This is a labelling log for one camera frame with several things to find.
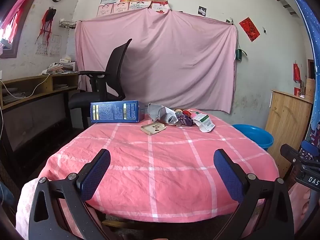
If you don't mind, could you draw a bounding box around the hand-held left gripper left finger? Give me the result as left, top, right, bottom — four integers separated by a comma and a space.
29, 149, 112, 240

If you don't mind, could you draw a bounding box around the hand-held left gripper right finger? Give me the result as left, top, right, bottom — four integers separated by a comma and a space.
213, 149, 294, 240

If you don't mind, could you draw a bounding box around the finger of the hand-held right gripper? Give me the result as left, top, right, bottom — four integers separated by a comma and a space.
280, 140, 320, 167

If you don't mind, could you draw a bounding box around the blue plastic bucket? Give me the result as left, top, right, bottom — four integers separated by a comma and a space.
232, 124, 275, 152

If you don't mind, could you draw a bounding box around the white and green packet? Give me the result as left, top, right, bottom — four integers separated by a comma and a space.
194, 114, 216, 133

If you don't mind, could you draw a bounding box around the purple snack wrapper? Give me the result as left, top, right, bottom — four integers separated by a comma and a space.
175, 111, 193, 127

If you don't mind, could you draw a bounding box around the grey wrapper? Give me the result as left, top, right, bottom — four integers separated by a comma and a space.
147, 103, 179, 125

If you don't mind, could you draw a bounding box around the wooden cabinet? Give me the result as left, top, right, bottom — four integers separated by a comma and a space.
264, 90, 314, 178

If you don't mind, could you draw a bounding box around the dark blue cardboard box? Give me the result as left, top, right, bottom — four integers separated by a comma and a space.
90, 100, 145, 123

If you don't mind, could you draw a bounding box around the pink checked tablecloth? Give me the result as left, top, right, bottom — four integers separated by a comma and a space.
37, 109, 280, 223

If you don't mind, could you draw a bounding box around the pink fleece clothing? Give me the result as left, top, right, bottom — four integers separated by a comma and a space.
15, 177, 313, 240

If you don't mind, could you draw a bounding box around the stack of books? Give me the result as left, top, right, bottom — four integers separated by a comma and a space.
41, 62, 78, 75

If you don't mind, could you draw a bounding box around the black mesh office chair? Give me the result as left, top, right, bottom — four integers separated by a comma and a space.
68, 39, 133, 130

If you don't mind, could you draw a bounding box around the stack of papers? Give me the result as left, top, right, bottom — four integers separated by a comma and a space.
2, 87, 25, 103

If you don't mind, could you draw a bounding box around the wooden desk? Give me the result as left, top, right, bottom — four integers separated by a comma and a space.
0, 72, 84, 180

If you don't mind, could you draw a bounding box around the blue printed curtain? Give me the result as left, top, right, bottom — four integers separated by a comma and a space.
285, 0, 320, 155

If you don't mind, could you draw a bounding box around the pink hanging bed sheet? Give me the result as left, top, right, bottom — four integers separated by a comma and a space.
74, 8, 238, 114

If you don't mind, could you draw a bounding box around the red window curtain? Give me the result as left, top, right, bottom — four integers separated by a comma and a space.
0, 0, 43, 43

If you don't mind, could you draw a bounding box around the white cable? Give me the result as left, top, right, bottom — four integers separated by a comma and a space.
0, 74, 50, 110

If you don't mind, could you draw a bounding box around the red paper wall poster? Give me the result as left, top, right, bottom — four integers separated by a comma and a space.
239, 17, 260, 42

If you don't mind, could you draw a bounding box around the wall calendar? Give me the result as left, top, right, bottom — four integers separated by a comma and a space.
36, 34, 62, 57

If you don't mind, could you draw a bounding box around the wire wall shelf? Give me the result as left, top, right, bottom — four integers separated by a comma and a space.
59, 19, 77, 30

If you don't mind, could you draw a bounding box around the red knot wall ornament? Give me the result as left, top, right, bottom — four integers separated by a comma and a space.
35, 6, 57, 55

